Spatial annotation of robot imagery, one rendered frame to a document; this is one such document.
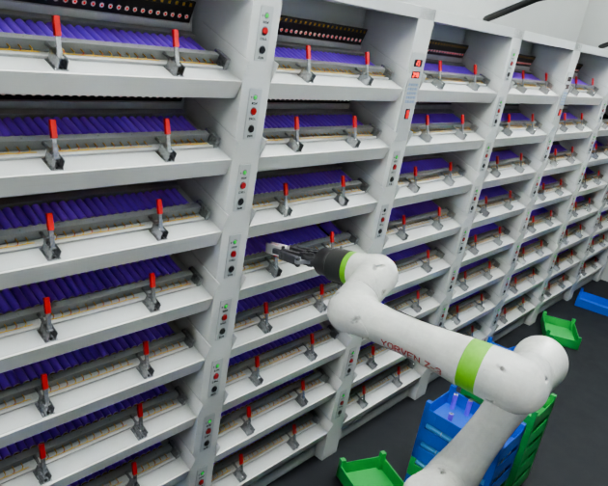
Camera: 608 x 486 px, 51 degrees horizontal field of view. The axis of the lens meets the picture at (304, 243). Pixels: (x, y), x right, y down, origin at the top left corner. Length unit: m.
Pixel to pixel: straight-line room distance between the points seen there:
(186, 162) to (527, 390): 0.88
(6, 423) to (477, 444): 1.08
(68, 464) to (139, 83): 0.92
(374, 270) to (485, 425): 0.46
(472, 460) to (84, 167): 1.13
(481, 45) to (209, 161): 1.52
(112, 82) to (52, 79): 0.12
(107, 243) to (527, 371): 0.93
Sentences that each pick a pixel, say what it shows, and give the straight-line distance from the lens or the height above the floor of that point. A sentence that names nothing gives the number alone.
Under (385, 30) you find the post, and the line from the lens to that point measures 2.14.
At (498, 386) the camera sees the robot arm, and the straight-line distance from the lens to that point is 1.40.
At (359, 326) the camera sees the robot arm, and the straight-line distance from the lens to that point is 1.52.
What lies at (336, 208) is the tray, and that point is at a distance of 1.97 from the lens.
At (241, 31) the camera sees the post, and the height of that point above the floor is 1.56.
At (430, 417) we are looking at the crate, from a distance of 2.41.
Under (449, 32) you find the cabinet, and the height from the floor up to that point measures 1.64.
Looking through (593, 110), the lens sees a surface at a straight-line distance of 4.04.
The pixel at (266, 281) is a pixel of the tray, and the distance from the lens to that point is 1.84.
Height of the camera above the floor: 1.63
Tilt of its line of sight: 20 degrees down
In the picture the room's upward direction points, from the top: 10 degrees clockwise
